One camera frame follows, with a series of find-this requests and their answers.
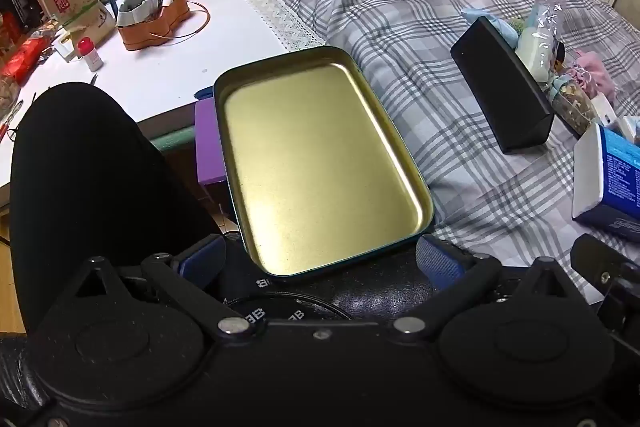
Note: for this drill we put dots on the white lace table runner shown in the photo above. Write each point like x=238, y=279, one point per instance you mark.
x=280, y=14

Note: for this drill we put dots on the white bottle with red cap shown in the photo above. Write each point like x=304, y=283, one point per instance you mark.
x=90, y=57

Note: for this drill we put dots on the black rectangular box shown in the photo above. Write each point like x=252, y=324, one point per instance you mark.
x=500, y=82

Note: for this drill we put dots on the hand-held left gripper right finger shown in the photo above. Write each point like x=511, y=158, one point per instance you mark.
x=440, y=259

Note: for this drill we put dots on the light blue cloth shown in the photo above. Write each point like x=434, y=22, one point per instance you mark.
x=500, y=27

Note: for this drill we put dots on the brown leather organizer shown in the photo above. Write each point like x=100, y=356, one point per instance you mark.
x=155, y=32

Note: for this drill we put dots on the gold metal tin tray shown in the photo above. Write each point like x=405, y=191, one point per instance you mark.
x=320, y=167

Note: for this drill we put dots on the green knitted item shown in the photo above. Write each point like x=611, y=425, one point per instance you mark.
x=517, y=25

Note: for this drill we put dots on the grey plaid blanket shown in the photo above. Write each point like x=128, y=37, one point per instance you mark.
x=400, y=7

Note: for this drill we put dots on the red packet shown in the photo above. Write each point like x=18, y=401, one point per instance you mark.
x=22, y=59

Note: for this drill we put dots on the purple block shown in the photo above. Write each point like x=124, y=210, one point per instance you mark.
x=207, y=142

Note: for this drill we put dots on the thin brown hoop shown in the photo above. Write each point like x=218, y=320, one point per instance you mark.
x=208, y=14

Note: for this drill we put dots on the pink knitted item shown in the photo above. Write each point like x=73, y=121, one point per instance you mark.
x=597, y=72

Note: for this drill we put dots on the clear plastic bag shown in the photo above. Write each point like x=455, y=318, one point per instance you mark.
x=535, y=47

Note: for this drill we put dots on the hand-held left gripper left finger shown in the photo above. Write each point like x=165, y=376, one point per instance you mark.
x=202, y=257

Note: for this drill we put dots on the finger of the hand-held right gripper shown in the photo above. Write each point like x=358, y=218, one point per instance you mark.
x=600, y=267

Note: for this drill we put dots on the person's leg in black pants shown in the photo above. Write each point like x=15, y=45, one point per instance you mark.
x=100, y=187

